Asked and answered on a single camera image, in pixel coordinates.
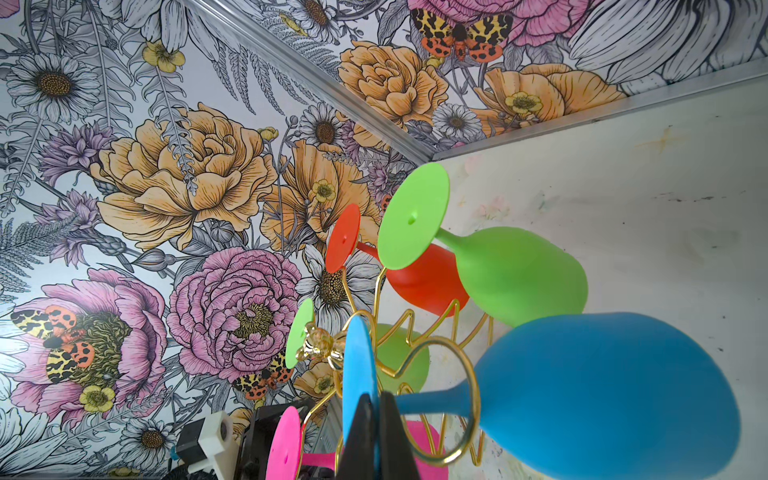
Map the green wine glass front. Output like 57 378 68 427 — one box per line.
284 299 431 393

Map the blue wine glass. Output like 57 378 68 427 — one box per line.
341 311 742 480

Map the gold wire glass rack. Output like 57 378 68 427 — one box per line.
284 268 494 467

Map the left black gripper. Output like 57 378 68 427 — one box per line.
234 401 316 480

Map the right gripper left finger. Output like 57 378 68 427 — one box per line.
335 394 376 480

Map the pink wine glass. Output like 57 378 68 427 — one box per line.
265 406 449 480

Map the green wine glass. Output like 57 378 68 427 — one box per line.
378 163 588 327
284 299 431 393

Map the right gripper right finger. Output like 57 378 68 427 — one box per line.
378 391 420 480

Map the red wine glass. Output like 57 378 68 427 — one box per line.
325 204 469 315

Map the green wine glass rear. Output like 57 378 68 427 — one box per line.
378 163 588 327

